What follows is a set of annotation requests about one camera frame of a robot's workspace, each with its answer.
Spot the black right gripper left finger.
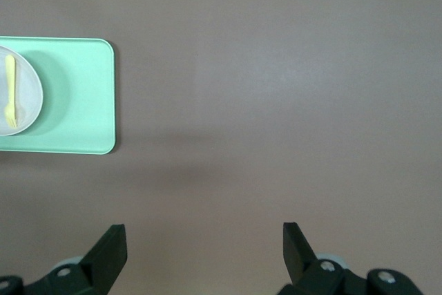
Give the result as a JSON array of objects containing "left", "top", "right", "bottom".
[{"left": 0, "top": 224, "right": 129, "bottom": 295}]

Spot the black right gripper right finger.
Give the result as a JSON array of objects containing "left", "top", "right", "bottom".
[{"left": 278, "top": 221, "right": 426, "bottom": 295}]

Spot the yellow plastic fork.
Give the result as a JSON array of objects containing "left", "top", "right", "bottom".
[{"left": 4, "top": 54, "right": 18, "bottom": 129}]

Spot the beige round plate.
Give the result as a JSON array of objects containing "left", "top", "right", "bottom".
[{"left": 0, "top": 45, "right": 44, "bottom": 137}]

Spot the light green rectangular tray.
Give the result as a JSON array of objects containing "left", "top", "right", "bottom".
[{"left": 0, "top": 36, "right": 115, "bottom": 155}]

